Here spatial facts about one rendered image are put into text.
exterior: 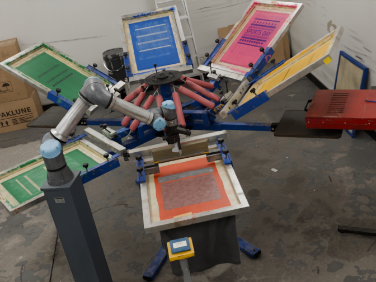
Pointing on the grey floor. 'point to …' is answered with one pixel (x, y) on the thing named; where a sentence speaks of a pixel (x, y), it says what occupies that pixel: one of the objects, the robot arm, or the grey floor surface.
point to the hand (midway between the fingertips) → (181, 151)
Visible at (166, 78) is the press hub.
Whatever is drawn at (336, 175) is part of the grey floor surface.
